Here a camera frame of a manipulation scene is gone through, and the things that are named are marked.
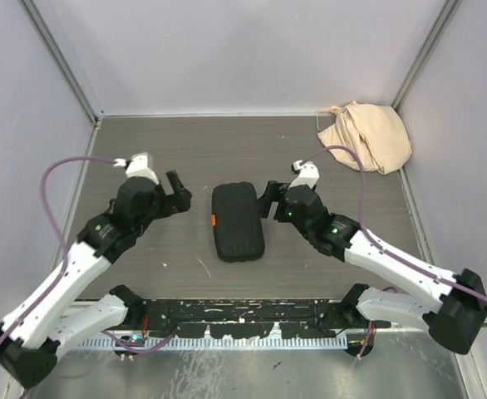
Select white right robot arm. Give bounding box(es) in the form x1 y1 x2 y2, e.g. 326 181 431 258
258 180 487 355

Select black plastic tool case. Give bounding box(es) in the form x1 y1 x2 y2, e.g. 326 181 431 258
211 181 265 263

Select slotted grey cable duct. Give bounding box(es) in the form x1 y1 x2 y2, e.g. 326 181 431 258
74 333 348 351

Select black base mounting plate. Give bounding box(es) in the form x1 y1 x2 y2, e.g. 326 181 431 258
96 298 392 340

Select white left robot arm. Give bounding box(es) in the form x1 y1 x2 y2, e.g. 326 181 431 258
0 170 192 390

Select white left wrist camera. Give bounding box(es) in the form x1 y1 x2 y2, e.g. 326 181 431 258
113 152 160 185

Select beige cloth bag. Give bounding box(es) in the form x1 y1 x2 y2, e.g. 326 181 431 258
317 101 412 175

